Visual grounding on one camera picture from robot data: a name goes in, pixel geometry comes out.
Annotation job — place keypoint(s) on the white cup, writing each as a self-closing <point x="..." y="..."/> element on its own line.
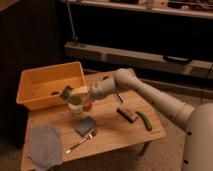
<point x="76" y="110"/>

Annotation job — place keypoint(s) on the yellow plastic tray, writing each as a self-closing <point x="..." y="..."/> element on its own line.
<point x="36" y="85"/>

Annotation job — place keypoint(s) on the blue sponge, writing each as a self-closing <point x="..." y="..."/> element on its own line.
<point x="85" y="126"/>

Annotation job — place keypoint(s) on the small orange cup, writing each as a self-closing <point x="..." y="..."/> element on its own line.
<point x="87" y="107"/>

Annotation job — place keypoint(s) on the dark object in tray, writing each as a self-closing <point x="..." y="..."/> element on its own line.
<point x="54" y="93"/>

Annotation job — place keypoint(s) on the upper wooden shelf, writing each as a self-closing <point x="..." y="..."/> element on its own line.
<point x="152" y="6"/>

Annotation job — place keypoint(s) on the silver fork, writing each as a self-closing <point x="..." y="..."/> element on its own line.
<point x="88" y="137"/>

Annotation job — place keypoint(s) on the long metal shelf rail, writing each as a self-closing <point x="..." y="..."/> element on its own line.
<point x="141" y="60"/>

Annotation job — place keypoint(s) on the grey cloth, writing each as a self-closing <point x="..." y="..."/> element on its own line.
<point x="45" y="149"/>

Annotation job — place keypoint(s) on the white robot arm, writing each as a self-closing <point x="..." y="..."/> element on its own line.
<point x="196" y="122"/>

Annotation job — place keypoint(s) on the metal pole stand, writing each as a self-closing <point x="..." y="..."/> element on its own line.
<point x="74" y="36"/>

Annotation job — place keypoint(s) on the wooden table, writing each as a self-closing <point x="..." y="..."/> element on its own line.
<point x="113" y="131"/>

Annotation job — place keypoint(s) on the wooden scrub brush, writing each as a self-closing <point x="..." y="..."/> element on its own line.
<point x="127" y="114"/>

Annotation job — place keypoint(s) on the green and cream gripper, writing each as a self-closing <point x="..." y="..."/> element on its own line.
<point x="74" y="96"/>

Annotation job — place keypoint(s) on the green cucumber toy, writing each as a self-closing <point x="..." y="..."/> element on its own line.
<point x="146" y="121"/>

